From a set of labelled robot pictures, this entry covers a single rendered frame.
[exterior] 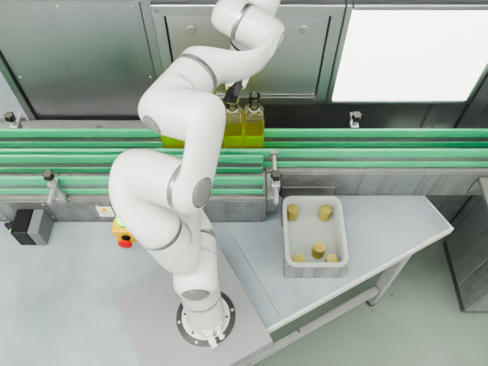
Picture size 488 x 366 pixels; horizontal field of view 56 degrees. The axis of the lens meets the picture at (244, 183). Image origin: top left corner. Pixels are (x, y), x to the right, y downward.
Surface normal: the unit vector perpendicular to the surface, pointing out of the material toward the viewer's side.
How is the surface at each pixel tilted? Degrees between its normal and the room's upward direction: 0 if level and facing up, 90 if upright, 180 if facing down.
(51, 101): 90
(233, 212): 90
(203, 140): 63
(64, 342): 0
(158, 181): 38
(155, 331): 3
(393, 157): 90
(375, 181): 90
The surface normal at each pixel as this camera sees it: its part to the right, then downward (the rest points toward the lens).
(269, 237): 0.00, -0.55
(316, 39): 0.00, 0.83
